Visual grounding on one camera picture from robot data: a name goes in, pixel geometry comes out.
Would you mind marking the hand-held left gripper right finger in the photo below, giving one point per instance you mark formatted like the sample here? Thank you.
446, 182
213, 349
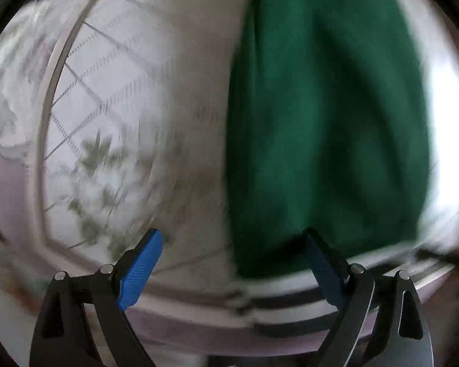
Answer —
329, 271

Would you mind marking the diamond pattern floral mat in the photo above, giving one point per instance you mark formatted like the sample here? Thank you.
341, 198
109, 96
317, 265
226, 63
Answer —
111, 103

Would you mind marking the green and white varsity jacket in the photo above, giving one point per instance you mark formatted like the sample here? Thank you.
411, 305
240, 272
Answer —
321, 122

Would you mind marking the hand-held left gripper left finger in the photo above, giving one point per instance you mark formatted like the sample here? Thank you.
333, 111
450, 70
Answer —
141, 271

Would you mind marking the bed with purple floral sheet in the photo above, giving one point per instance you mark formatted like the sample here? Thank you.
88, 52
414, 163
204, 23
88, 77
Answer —
7, 183

